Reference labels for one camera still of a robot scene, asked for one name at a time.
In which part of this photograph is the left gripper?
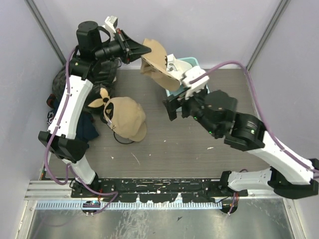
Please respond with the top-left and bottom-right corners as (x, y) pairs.
(95, 28), (152, 65)

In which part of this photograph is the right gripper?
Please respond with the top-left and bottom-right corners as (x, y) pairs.
(162, 81), (220, 136)

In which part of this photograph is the white cap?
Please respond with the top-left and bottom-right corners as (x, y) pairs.
(166, 54), (193, 80)

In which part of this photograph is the black floral fleece blanket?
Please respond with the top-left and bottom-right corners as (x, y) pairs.
(52, 59), (120, 114)

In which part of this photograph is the tan cap black logo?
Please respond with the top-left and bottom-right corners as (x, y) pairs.
(103, 97), (147, 142)

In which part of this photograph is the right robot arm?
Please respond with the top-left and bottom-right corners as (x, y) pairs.
(163, 89), (319, 199)

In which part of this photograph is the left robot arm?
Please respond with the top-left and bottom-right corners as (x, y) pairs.
(38, 16), (151, 197)

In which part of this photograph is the teal plastic bin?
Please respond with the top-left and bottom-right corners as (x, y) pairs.
(167, 57), (199, 96)

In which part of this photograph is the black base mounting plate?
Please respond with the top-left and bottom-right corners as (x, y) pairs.
(71, 178), (249, 203)

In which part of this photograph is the navy jersey garment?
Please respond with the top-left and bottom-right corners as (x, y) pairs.
(46, 94), (99, 143)

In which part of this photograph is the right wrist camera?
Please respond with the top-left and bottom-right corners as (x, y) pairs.
(181, 66), (209, 100)

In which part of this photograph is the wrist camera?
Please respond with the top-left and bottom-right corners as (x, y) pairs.
(181, 66), (209, 100)
(103, 15), (118, 33)

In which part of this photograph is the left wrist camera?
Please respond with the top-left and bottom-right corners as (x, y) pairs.
(103, 15), (118, 33)

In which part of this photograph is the aluminium front rail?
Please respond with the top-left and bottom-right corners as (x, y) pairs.
(24, 179), (297, 200)

